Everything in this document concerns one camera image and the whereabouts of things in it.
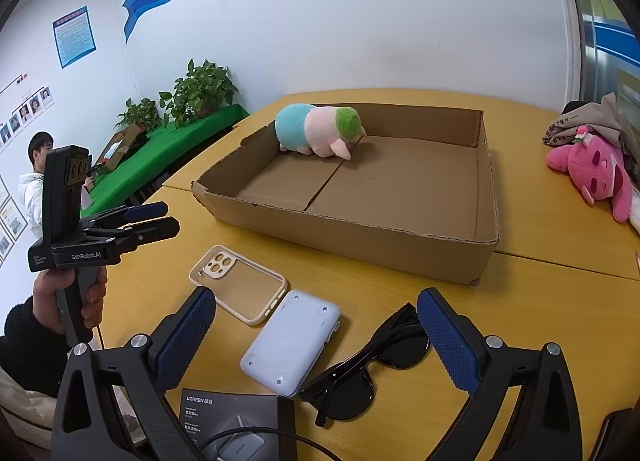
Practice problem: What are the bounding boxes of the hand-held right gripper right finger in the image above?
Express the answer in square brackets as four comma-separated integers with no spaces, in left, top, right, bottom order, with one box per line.
[416,287,583,461]

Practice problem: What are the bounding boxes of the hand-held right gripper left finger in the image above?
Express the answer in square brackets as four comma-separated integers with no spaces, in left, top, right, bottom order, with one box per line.
[50,285,218,461]

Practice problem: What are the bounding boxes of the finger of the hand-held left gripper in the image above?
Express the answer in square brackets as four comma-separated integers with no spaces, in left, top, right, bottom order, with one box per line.
[80,201,169,230]
[85,218,180,253]

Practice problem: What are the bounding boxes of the beige clear phone case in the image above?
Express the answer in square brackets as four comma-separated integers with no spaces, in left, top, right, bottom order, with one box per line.
[188,244,289,326]

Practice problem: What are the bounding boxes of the black charger box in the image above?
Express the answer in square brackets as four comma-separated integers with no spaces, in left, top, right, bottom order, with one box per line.
[177,387,296,461]

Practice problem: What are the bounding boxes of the pale blue power bank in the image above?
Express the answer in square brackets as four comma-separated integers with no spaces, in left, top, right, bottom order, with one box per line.
[240,289,342,398]

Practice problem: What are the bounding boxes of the black sunglasses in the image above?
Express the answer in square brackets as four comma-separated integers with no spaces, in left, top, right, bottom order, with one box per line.
[298,303,432,428]

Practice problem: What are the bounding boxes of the person's left forearm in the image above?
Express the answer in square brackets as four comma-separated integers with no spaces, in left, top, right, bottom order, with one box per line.
[0,295,76,398]

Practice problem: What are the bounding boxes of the person's left hand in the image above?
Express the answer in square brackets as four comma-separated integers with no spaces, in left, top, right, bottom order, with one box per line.
[32,267,109,348]

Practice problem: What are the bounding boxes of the green tablecloth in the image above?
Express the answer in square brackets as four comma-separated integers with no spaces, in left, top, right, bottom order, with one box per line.
[82,104,250,214]

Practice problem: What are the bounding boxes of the small brown cardboard box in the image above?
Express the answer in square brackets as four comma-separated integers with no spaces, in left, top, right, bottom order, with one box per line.
[92,124,146,167]

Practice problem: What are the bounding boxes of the small potted green plant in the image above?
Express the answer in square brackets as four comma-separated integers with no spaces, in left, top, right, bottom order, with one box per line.
[116,98,161,134]

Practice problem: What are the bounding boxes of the large potted green plant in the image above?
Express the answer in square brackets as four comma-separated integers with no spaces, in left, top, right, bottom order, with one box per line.
[159,58,240,129]

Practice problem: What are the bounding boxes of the person's beige clothing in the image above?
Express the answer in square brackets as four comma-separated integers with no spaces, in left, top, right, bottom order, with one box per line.
[0,366,62,448]

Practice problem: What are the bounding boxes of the blue pink green plush toy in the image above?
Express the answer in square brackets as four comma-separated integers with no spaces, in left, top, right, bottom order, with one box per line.
[275,102,367,161]

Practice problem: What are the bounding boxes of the beige printed cloth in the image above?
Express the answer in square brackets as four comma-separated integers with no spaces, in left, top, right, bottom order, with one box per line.
[542,92,640,167]

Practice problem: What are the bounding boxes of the glass door with blue strip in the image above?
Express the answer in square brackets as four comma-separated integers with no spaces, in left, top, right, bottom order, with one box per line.
[560,0,640,112]

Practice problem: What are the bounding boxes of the wall photo board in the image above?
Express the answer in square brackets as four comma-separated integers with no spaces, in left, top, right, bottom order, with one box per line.
[0,74,56,152]

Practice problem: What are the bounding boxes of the blue wall poster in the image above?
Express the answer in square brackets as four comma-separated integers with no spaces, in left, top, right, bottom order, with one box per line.
[52,5,97,69]

